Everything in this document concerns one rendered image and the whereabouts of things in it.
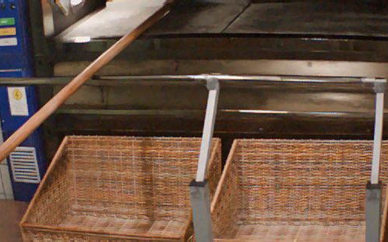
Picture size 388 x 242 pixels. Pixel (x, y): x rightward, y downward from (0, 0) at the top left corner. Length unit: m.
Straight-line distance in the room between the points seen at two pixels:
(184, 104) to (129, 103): 0.19
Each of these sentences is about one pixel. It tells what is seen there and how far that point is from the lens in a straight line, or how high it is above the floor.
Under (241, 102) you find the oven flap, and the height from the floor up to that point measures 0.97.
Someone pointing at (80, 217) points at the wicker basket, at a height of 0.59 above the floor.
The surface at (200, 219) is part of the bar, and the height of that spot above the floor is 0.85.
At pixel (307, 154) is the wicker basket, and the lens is 2.96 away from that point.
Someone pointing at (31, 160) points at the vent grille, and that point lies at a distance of 3.33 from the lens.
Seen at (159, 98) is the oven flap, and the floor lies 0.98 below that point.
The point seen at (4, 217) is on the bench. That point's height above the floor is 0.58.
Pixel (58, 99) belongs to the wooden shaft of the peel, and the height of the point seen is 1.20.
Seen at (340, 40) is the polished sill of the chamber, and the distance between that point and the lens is 2.86.
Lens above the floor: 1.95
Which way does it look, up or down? 20 degrees down
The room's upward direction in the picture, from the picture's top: 6 degrees counter-clockwise
